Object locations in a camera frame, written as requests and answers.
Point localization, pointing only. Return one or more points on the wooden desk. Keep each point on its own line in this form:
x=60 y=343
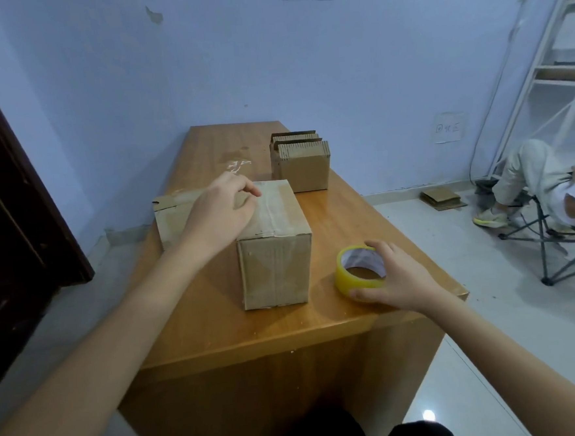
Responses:
x=257 y=345

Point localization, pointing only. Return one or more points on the clear tape scrap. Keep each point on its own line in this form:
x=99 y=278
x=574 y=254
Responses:
x=237 y=166

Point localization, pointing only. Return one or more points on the yellow packing tape roll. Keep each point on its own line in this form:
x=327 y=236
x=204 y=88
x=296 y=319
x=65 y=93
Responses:
x=343 y=275

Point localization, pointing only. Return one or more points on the person's right thumb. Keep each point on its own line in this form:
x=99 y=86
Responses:
x=369 y=294

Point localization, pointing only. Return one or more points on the person's left hand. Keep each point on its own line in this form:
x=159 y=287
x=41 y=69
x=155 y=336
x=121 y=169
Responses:
x=216 y=215

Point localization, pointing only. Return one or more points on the grey folding chair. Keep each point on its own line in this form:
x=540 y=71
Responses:
x=548 y=251

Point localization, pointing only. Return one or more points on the person's left fingers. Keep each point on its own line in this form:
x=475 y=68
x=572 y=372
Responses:
x=243 y=184

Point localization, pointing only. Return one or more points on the small paper wall label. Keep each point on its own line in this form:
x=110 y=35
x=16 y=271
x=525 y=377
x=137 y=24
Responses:
x=448 y=127

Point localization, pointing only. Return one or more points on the stack of flat cardboard boxes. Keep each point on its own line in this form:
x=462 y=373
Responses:
x=302 y=167

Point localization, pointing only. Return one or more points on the dark wooden door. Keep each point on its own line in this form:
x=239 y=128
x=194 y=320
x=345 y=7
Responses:
x=9 y=244

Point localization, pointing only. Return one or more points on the taped brown cardboard box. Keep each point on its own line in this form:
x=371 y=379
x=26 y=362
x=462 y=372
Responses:
x=278 y=255

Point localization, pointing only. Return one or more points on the person's right forearm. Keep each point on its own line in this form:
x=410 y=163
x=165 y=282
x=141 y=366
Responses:
x=514 y=371

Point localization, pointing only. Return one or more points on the person's left forearm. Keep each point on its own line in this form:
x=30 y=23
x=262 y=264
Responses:
x=105 y=346

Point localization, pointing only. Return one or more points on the person's right hand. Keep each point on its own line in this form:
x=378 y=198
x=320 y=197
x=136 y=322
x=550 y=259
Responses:
x=410 y=285

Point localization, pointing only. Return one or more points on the white metal shelf rack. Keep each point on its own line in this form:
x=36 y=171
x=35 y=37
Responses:
x=559 y=71

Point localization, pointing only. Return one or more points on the flattened cardboard pieces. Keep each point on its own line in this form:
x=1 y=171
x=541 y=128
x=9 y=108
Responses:
x=442 y=198

